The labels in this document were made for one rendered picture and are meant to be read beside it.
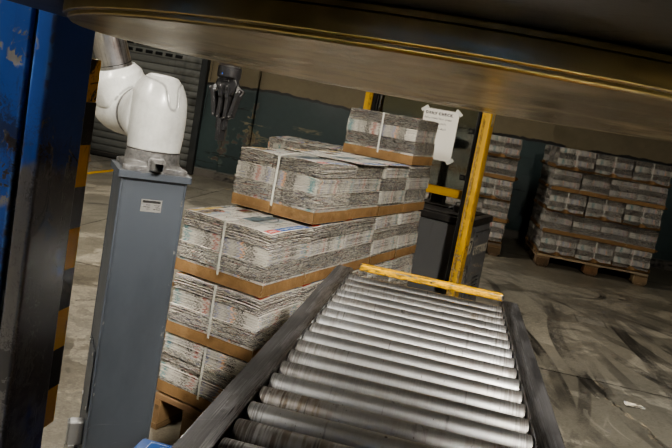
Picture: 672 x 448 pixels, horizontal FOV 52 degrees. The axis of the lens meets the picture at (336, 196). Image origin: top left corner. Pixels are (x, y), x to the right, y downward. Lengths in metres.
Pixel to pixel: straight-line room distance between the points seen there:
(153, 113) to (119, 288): 0.51
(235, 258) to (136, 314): 0.43
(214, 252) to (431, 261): 1.87
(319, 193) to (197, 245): 0.48
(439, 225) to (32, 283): 3.34
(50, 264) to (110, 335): 1.32
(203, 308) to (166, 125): 0.75
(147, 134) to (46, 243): 1.24
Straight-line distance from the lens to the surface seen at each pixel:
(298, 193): 2.54
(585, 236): 7.76
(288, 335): 1.43
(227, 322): 2.43
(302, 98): 9.50
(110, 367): 2.16
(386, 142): 3.36
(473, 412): 1.27
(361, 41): 0.19
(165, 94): 2.02
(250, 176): 2.67
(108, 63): 2.19
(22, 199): 0.77
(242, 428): 1.05
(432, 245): 4.01
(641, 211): 7.86
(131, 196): 2.02
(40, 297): 0.82
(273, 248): 2.32
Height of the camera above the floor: 1.27
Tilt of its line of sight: 7 degrees down
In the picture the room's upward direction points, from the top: 10 degrees clockwise
